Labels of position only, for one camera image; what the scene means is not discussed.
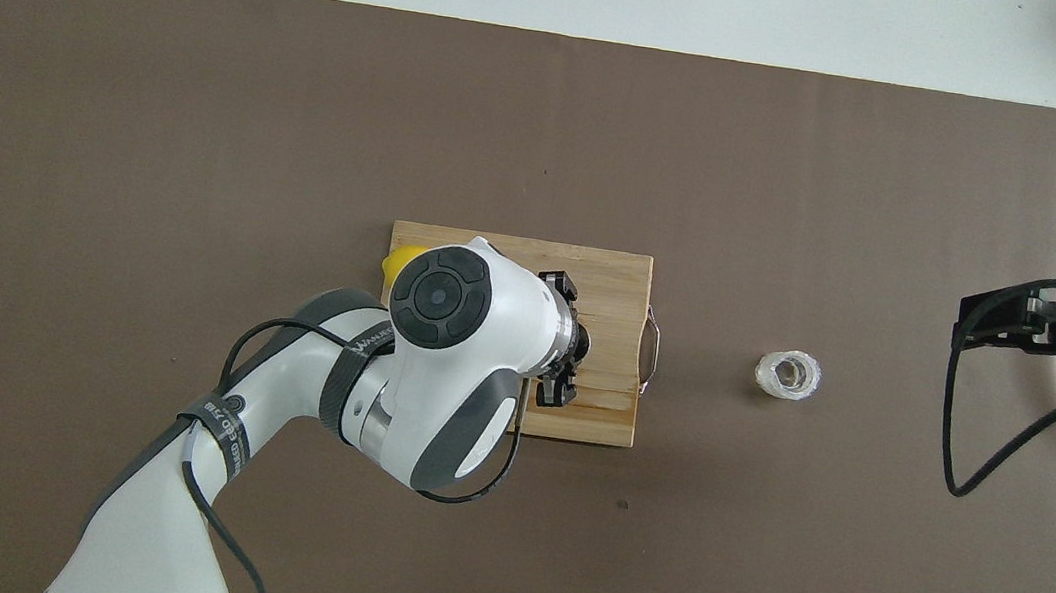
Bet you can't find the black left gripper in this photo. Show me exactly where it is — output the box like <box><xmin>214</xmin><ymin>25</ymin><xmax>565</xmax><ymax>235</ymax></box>
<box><xmin>522</xmin><ymin>267</ymin><xmax>601</xmax><ymax>414</ymax></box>

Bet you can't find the clear textured glass cup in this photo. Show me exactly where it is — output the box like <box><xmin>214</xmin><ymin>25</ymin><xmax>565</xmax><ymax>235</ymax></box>
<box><xmin>751</xmin><ymin>345</ymin><xmax>825</xmax><ymax>406</ymax></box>

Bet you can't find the wooden cutting board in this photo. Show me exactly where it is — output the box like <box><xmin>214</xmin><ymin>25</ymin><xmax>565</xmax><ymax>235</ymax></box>
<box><xmin>361</xmin><ymin>219</ymin><xmax>673</xmax><ymax>451</ymax></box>

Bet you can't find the yellow lemon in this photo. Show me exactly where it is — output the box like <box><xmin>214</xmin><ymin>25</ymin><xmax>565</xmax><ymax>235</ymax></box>
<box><xmin>379</xmin><ymin>241</ymin><xmax>416</xmax><ymax>285</ymax></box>

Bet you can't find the brown paper table mat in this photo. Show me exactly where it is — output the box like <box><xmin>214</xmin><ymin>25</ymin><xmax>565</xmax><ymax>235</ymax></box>
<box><xmin>0</xmin><ymin>0</ymin><xmax>1056</xmax><ymax>593</ymax></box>

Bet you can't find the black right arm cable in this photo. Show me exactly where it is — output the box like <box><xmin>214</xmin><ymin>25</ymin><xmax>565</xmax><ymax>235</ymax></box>
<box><xmin>930</xmin><ymin>263</ymin><xmax>1056</xmax><ymax>510</ymax></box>

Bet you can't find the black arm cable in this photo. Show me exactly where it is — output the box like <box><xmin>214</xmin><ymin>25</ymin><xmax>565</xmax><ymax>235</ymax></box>
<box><xmin>930</xmin><ymin>263</ymin><xmax>1056</xmax><ymax>510</ymax></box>
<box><xmin>167</xmin><ymin>305</ymin><xmax>536</xmax><ymax>593</ymax></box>

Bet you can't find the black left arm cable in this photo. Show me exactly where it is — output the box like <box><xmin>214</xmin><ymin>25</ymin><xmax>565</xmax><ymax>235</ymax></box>
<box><xmin>167</xmin><ymin>305</ymin><xmax>536</xmax><ymax>593</ymax></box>

